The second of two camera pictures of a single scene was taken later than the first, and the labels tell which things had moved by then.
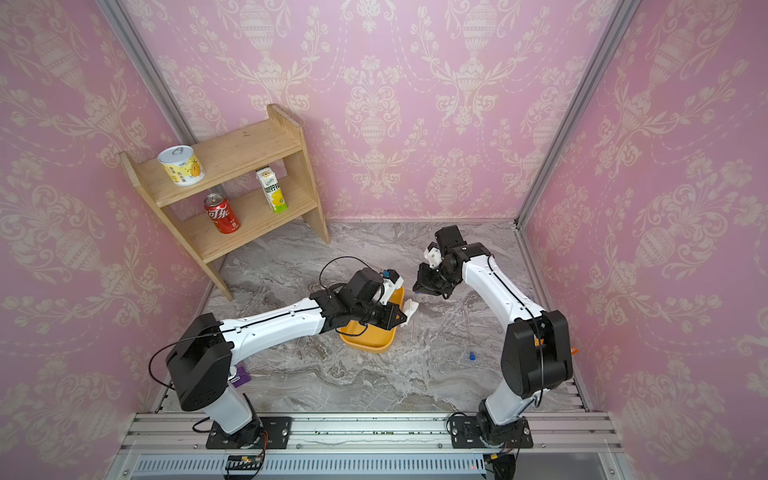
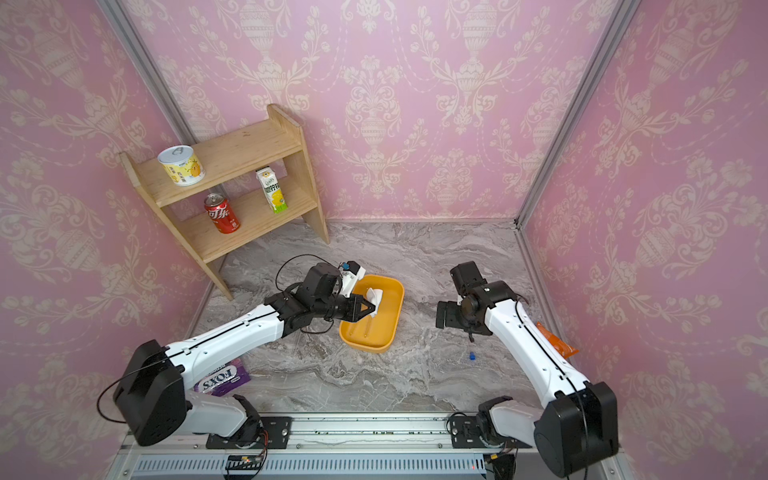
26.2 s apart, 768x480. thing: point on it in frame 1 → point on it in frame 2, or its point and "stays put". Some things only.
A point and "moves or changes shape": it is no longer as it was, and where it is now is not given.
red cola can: [222, 213] stays put
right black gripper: [426, 284] → [451, 307]
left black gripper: [390, 320] → [356, 313]
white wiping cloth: [409, 309] moves or changes shape
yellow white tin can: [182, 165] stays put
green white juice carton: [272, 189] stays put
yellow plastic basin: [361, 337] stays put
